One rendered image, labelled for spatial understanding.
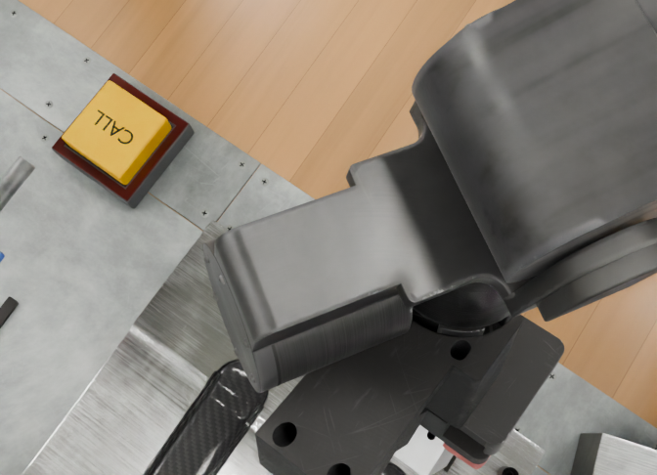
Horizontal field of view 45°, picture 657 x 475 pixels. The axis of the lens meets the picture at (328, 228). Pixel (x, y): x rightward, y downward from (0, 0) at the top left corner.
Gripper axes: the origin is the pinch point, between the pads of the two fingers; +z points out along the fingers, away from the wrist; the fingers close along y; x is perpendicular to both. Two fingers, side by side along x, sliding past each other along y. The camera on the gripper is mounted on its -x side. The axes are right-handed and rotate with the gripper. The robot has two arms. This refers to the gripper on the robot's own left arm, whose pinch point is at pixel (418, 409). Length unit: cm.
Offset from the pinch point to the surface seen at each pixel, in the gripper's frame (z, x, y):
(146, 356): 4.5, -6.1, -16.6
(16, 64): 4.4, 6.3, -44.8
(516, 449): 4.8, 3.6, 5.5
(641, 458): 7.7, 9.5, 12.2
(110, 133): 3.2, 5.2, -31.7
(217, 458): 6.8, -7.8, -9.1
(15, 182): -3.8, -4.9, -27.4
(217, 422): 6.2, -6.2, -10.5
